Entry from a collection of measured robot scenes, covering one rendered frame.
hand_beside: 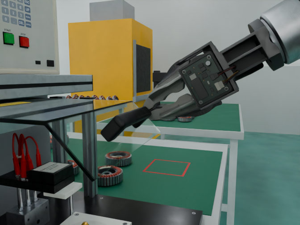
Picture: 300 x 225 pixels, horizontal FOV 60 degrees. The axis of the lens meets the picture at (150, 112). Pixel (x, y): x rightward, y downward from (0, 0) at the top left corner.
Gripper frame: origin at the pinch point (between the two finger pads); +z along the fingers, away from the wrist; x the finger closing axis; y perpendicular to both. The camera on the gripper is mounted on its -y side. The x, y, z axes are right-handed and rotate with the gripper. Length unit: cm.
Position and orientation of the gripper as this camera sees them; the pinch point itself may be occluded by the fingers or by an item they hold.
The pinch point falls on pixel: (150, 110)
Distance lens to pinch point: 42.9
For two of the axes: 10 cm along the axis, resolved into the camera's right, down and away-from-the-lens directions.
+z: -8.2, 4.6, 3.4
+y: -3.2, 1.3, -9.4
